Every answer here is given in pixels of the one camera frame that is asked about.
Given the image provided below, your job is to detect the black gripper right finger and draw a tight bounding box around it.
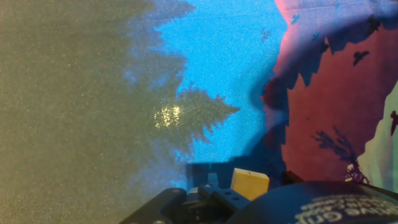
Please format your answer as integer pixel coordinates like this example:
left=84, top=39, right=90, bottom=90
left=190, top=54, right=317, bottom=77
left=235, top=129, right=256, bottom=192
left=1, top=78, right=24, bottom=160
left=189, top=173, right=251, bottom=215

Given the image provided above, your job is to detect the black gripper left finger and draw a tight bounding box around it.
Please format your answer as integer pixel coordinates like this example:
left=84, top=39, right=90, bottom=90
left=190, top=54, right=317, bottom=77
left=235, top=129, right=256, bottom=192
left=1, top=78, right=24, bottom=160
left=118, top=187, right=189, bottom=224

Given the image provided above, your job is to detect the wooden Jenga tower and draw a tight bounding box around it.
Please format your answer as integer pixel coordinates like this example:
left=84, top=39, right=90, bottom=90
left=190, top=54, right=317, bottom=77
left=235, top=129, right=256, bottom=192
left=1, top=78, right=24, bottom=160
left=229, top=167, right=270, bottom=202

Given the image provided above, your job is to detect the blue landscape printed mat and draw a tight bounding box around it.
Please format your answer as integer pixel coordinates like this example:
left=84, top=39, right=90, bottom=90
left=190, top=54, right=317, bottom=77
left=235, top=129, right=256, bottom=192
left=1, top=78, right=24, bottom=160
left=0, top=0, right=398, bottom=224

